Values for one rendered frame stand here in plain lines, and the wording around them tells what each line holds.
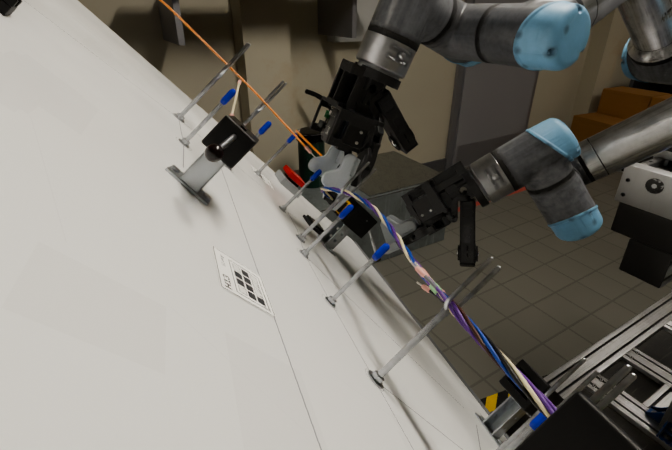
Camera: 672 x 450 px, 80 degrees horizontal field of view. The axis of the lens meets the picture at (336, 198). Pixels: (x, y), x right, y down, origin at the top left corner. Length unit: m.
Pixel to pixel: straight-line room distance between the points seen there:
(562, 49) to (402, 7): 0.19
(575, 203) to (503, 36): 0.29
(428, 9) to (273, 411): 0.50
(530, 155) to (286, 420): 0.55
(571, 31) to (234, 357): 0.48
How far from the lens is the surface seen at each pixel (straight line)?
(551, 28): 0.54
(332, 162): 0.64
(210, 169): 0.37
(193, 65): 2.70
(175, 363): 0.19
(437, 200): 0.68
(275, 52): 2.66
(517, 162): 0.68
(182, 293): 0.23
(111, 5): 2.63
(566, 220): 0.73
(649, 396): 1.91
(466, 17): 0.62
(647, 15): 1.09
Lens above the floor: 1.43
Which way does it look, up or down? 25 degrees down
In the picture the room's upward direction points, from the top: straight up
